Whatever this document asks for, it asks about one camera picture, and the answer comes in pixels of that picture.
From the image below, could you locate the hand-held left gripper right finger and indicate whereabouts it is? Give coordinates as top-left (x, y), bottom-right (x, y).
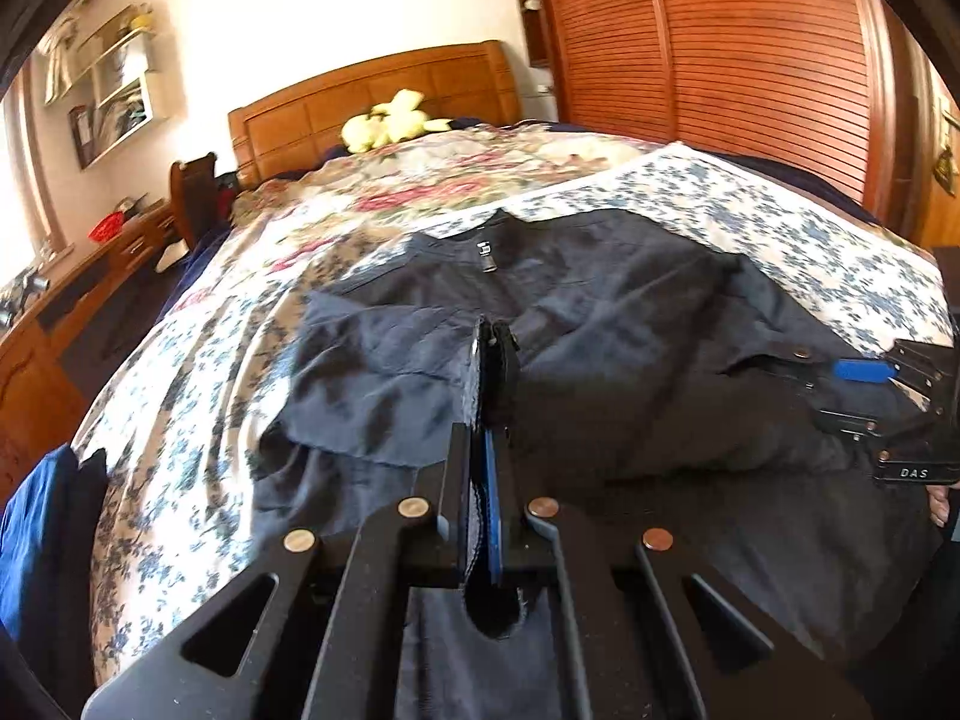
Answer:
top-left (484, 427), bottom-right (875, 720)

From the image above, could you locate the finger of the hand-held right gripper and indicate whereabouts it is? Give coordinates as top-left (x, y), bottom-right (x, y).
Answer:
top-left (816, 406), bottom-right (901, 440)
top-left (831, 341), bottom-right (950, 415)

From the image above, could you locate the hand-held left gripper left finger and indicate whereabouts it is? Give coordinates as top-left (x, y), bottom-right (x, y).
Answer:
top-left (82, 420), bottom-right (473, 720)

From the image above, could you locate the black jacket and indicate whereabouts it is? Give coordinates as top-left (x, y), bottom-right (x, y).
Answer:
top-left (259, 210), bottom-right (946, 720)

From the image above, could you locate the wooden door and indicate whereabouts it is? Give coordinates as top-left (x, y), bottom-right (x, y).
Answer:
top-left (911, 52), bottom-right (960, 250)

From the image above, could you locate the hanging door ornament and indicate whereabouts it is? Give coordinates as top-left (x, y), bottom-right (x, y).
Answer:
top-left (932, 112), bottom-right (960, 190)

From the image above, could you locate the wooden bed with floral bedding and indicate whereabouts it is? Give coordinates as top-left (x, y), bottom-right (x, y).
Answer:
top-left (75, 142), bottom-right (957, 683)

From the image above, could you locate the pink floral quilt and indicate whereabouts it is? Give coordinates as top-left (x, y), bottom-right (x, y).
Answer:
top-left (176, 124), bottom-right (676, 316)

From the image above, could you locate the wooden louvred wardrobe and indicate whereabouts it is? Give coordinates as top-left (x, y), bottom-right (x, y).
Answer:
top-left (506, 0), bottom-right (912, 230)

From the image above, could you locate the navy blue folded cloth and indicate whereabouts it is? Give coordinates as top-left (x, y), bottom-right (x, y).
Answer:
top-left (0, 446), bottom-right (110, 661)

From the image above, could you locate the yellow plush toy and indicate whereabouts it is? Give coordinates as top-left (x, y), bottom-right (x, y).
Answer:
top-left (341, 90), bottom-right (451, 152)

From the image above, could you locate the wooden chair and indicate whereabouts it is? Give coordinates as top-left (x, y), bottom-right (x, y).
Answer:
top-left (169, 152), bottom-right (241, 252)

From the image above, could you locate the wooden desk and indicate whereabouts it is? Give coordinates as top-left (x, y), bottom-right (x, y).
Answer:
top-left (0, 199), bottom-right (188, 496)

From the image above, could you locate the wooden bed headboard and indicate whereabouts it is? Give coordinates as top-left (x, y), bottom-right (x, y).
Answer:
top-left (229, 40), bottom-right (522, 188)

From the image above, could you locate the window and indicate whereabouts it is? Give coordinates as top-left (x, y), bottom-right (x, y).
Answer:
top-left (0, 60), bottom-right (70, 293)

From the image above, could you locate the white wall shelf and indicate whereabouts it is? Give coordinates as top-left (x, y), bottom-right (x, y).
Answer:
top-left (45, 4), bottom-right (170, 170)

